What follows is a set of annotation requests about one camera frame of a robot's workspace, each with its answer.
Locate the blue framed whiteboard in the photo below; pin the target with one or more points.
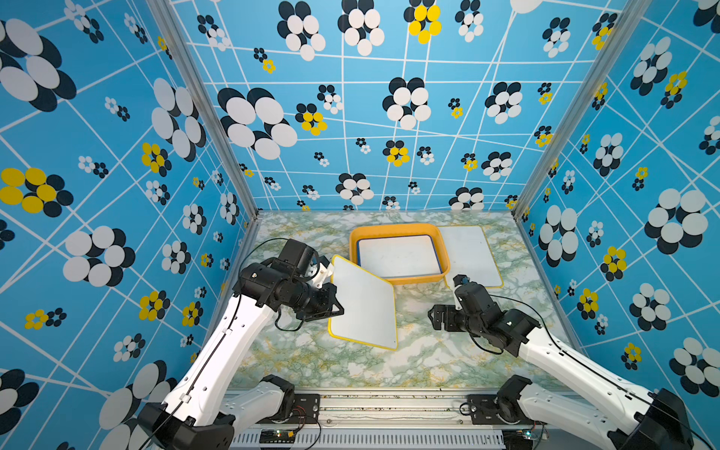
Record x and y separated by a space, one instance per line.
402 253
439 259

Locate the right controller circuit board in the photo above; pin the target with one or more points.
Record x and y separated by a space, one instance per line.
518 440

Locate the yellow framed whiteboard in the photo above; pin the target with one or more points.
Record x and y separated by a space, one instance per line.
369 316
469 254

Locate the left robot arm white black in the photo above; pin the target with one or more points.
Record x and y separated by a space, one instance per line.
196 413

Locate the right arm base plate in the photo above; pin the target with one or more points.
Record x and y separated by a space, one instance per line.
489 410

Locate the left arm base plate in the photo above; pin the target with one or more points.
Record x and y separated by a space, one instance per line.
296 408

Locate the yellow plastic storage box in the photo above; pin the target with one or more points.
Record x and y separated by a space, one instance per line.
403 253

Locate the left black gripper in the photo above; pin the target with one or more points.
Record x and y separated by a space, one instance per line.
329 305

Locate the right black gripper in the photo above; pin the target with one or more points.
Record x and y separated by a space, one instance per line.
448 311

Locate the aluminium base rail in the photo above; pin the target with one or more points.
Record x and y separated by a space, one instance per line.
400 413

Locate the left aluminium frame post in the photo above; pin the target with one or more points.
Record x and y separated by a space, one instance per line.
163 14

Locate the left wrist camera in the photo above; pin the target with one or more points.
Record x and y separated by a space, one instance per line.
302 262

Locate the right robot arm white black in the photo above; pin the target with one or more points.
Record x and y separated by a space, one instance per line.
609 411

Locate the controller circuit board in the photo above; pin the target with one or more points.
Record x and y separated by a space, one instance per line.
279 437
518 440

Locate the aluminium frame post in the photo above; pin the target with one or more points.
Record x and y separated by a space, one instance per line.
629 20
163 14

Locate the right aluminium frame post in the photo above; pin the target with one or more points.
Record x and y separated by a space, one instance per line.
629 20

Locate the left controller circuit board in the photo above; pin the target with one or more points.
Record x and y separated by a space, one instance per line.
279 437

